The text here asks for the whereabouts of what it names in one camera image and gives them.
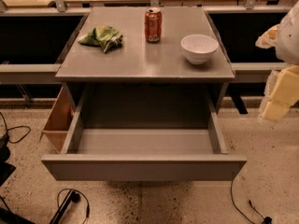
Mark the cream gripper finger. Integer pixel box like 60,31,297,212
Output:
261,100,290,121

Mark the grey top drawer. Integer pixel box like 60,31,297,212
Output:
42,84,247,181

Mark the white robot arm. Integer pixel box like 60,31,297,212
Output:
255,2,299,123

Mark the grey drawer cabinet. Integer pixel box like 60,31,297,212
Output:
55,6,236,117

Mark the white bowl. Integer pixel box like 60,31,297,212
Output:
180,35,219,64

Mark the orange soda can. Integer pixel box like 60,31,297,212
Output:
144,7,162,43

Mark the green chip bag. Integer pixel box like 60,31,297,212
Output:
78,25,122,53

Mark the cardboard box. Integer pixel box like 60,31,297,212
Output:
42,88,74,152

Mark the black cable right floor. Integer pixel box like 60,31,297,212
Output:
230,179,274,224

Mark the black cable floor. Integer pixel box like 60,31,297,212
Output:
0,111,32,145
230,179,274,224

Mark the black stand with cable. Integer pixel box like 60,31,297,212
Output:
50,188,91,224

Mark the black cable left floor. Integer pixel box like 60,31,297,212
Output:
0,111,32,145

